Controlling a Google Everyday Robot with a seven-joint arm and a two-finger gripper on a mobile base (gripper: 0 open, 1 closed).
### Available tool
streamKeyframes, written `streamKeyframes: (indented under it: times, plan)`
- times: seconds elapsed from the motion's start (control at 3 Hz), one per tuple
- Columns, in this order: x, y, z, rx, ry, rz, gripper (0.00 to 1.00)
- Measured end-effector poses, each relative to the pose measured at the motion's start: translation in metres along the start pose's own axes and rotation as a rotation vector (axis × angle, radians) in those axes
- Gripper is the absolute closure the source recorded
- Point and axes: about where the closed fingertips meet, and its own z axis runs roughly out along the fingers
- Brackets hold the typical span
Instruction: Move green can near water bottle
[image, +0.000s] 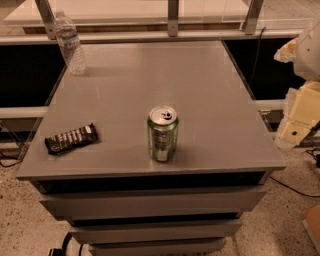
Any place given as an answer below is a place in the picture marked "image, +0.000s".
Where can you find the dark chocolate bar wrapper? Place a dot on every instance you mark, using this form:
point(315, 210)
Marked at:
point(70, 140)

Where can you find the clear plastic water bottle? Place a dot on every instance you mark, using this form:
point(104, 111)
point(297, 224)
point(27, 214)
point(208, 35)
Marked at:
point(69, 43)

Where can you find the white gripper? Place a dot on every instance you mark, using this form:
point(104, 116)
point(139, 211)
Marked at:
point(308, 53)

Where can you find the grey drawer cabinet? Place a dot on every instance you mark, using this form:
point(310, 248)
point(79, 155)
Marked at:
point(116, 198)

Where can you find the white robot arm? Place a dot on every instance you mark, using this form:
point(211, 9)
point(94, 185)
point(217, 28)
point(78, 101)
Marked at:
point(307, 61)

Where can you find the green soda can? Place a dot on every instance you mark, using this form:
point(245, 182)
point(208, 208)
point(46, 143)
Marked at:
point(162, 125)

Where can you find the metal railing frame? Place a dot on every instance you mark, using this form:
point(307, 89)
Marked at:
point(32, 21)

